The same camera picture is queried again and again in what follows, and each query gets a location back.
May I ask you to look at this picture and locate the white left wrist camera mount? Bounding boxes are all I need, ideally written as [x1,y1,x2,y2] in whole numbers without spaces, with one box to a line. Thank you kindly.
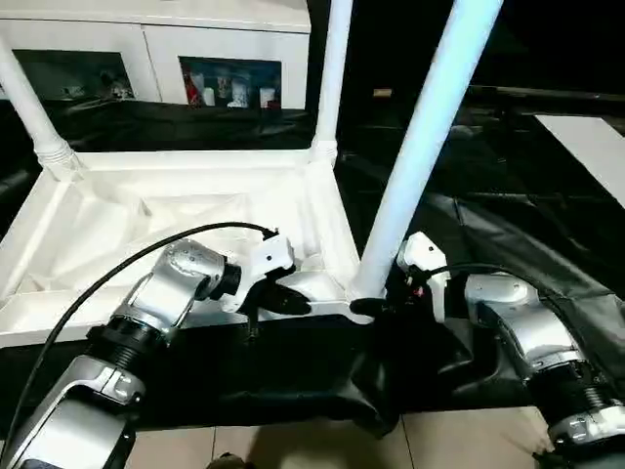
[227,234,297,315]

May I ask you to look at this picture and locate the white glass door cabinet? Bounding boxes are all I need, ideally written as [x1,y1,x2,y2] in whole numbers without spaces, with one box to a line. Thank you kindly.
[0,0,313,111]

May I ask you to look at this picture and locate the long black rod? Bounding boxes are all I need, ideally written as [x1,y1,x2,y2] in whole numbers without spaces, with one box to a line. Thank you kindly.
[468,85,625,103]

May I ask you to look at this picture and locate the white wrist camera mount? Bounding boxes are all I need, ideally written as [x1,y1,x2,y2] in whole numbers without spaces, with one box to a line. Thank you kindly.
[397,232,449,323]
[227,234,297,315]

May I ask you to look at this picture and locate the flat white board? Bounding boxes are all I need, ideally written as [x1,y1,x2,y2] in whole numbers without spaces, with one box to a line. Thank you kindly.
[534,114,625,201]

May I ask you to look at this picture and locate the black work mat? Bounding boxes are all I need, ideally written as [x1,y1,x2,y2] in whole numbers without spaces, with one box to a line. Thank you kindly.
[0,97,625,439]

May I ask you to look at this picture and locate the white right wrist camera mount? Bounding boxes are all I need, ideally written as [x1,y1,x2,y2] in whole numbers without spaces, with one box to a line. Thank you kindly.
[397,232,449,323]

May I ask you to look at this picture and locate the black left wrist camera cable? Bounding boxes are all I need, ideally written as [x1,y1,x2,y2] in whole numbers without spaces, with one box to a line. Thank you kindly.
[0,222,280,441]

